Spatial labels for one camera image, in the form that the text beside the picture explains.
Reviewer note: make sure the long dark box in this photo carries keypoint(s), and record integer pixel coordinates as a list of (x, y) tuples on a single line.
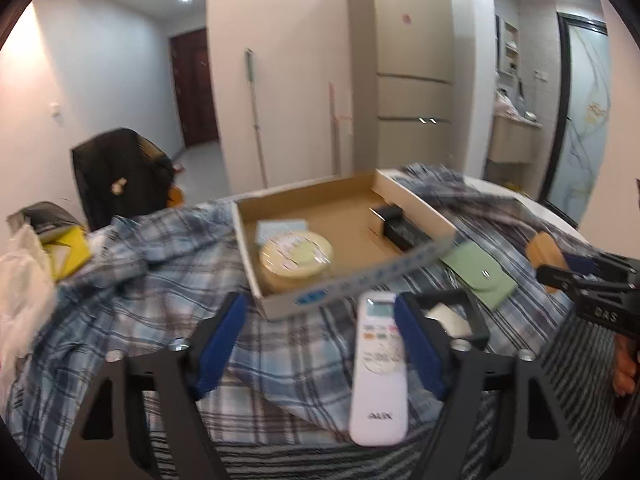
[(412, 237)]

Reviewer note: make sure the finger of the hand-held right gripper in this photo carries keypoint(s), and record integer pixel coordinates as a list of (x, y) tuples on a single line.
[(555, 275), (580, 262)]

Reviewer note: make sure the small black box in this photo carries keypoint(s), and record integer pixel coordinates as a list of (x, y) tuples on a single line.
[(382, 217)]

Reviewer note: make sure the round yellow tin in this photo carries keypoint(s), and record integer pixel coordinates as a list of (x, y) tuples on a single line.
[(295, 260)]

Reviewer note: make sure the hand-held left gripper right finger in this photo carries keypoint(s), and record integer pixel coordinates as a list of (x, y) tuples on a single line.
[(420, 345)]

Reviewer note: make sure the clear plastic bag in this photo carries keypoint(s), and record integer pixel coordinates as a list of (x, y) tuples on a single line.
[(25, 285)]

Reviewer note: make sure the black jacket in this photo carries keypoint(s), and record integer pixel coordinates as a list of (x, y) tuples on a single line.
[(115, 165)]

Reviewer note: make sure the beige refrigerator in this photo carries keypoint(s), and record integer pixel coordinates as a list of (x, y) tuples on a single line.
[(400, 60)]

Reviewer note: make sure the orange cardboard box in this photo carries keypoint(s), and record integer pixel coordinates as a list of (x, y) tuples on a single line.
[(175, 196)]

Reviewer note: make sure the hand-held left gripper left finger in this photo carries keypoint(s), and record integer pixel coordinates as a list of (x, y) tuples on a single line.
[(220, 345)]

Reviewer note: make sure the white wall switch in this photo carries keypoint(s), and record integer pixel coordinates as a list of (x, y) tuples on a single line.
[(56, 110)]

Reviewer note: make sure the black-framed glass door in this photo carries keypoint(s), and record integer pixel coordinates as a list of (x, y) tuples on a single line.
[(580, 110)]

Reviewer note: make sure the person's right hand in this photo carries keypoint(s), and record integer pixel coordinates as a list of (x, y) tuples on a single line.
[(627, 380)]

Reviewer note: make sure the small grey-blue box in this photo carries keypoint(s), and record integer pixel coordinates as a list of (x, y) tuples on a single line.
[(280, 227)]

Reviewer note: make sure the blue plaid cloth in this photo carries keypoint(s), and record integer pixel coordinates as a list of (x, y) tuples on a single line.
[(150, 285)]

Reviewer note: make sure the wall shelf niche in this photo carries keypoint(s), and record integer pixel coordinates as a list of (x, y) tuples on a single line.
[(509, 45)]

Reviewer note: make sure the beige vanity cabinet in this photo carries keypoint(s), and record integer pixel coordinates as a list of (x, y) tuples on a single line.
[(512, 140)]

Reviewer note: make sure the green pouch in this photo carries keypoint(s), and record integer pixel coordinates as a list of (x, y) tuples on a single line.
[(475, 270)]

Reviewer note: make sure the white remote control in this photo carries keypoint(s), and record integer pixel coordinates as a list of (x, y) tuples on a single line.
[(377, 390)]

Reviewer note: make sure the pink cloth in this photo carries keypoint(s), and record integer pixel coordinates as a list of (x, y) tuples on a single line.
[(506, 102)]

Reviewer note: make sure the brown door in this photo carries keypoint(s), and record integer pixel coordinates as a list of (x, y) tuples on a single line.
[(195, 90)]

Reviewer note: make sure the black square tray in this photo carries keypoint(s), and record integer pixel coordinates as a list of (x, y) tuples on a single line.
[(477, 317)]

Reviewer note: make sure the shallow cardboard box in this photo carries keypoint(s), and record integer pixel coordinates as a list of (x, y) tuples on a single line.
[(345, 220)]

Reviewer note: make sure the brown patterned cloth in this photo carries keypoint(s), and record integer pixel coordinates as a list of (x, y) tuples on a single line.
[(152, 150)]

